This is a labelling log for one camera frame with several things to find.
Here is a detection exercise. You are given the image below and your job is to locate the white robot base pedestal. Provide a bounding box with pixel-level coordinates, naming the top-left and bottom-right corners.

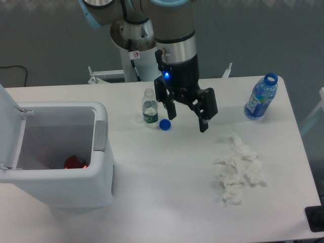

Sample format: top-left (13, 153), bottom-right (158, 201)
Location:
top-left (110, 20), bottom-right (160, 83)

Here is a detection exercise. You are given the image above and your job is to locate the blue plastic bottle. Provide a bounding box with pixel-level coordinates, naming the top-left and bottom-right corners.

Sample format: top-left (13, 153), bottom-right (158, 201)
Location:
top-left (244, 72), bottom-right (278, 120)

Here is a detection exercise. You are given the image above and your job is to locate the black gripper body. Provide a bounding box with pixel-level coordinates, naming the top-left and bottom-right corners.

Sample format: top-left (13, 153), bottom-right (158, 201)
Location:
top-left (155, 49), bottom-right (201, 107)

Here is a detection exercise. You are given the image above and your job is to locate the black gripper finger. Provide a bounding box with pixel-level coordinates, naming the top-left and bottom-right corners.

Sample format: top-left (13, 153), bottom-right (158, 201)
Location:
top-left (154, 77), bottom-right (177, 120)
top-left (191, 88), bottom-right (218, 133)

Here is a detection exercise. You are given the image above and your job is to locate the black cable on floor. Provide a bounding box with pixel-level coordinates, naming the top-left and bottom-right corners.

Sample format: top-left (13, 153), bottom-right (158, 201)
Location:
top-left (0, 65), bottom-right (28, 88)

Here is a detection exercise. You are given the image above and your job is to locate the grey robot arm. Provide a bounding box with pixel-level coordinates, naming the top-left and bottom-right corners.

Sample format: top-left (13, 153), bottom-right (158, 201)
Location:
top-left (79, 1), bottom-right (218, 132)

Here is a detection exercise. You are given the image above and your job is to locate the white trash can body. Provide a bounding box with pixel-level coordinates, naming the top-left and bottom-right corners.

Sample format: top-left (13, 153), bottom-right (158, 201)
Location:
top-left (1, 102), bottom-right (114, 208)

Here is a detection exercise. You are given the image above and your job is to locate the red trash item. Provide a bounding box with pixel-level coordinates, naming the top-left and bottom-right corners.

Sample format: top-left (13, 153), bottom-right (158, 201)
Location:
top-left (64, 155), bottom-right (89, 169)

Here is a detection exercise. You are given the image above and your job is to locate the crumpled white tissue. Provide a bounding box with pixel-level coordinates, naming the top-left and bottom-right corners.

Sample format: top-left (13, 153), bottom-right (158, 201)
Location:
top-left (214, 131), bottom-right (266, 205)

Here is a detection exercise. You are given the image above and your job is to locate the white trash can lid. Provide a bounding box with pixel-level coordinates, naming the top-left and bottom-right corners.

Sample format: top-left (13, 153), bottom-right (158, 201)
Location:
top-left (1, 87), bottom-right (26, 170)

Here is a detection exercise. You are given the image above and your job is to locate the white bottle cap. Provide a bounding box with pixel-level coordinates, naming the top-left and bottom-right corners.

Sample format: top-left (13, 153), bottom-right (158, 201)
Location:
top-left (134, 116), bottom-right (143, 124)

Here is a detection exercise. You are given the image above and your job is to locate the blue bottle cap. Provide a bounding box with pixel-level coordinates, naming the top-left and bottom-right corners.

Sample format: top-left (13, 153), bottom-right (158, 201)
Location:
top-left (159, 119), bottom-right (171, 131)

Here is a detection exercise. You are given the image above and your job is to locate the black device at edge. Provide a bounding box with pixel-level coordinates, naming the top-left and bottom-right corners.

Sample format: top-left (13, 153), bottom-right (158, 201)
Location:
top-left (305, 206), bottom-right (323, 232)

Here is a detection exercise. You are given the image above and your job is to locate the clear plastic bottle green label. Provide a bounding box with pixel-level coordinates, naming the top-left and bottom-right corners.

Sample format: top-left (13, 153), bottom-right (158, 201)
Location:
top-left (141, 88), bottom-right (158, 128)

